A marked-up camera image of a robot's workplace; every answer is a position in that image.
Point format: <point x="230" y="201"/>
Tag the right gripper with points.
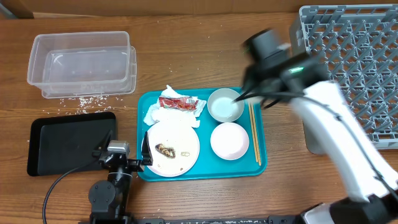
<point x="248" y="76"/>

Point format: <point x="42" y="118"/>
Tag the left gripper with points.
<point x="146" y="154"/>

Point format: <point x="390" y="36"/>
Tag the wooden chopstick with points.
<point x="258" y="151"/>
<point x="253" y="130"/>

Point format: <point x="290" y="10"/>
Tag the grey-white bowl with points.
<point x="223" y="107"/>

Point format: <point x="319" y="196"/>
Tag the brown food scrap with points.
<point x="166" y="151"/>

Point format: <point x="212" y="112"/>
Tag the large white plate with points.
<point x="182" y="138"/>

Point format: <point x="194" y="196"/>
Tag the small pink bowl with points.
<point x="229" y="141"/>

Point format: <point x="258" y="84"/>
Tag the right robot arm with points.
<point x="301" y="81"/>

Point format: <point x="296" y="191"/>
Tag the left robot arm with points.
<point x="109" y="197"/>

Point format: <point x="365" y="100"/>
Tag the grey dishwasher rack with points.
<point x="357" y="44"/>

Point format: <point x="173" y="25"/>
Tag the scattered rice on table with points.
<point x="86" y="105"/>

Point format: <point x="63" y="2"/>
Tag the teal serving tray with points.
<point x="208" y="164"/>

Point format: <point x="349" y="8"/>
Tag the red snack wrapper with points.
<point x="182" y="103"/>

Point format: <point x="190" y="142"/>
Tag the black plastic tray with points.
<point x="59" y="144"/>

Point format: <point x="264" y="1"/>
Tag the crumpled white napkin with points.
<point x="156" y="113"/>

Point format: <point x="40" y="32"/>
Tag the clear plastic container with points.
<point x="67" y="65"/>

